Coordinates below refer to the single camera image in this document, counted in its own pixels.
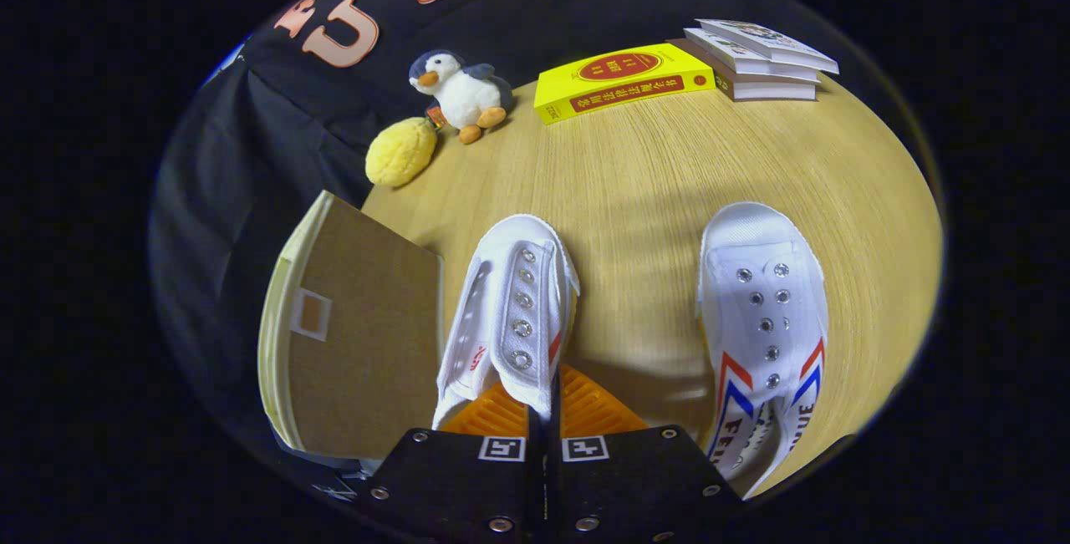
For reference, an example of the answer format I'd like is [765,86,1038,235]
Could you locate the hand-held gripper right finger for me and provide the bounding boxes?
[548,364,745,544]

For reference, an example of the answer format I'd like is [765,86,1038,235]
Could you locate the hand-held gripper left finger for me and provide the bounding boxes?
[359,381,544,544]

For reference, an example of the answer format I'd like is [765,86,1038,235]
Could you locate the beige storage box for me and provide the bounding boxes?
[257,190,446,461]

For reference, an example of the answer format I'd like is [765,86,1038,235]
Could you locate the white illustrated cover book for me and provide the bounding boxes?
[695,18,840,75]

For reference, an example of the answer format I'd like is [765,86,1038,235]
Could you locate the yellow bun-shaped toy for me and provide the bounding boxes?
[364,116,439,188]

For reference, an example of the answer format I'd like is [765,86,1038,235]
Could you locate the white canvas shoe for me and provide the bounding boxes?
[696,201,830,501]
[431,214,582,432]

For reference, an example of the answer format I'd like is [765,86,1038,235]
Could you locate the yellow book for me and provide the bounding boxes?
[533,43,718,125]

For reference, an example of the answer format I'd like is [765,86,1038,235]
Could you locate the penguin plush toy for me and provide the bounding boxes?
[408,49,515,145]

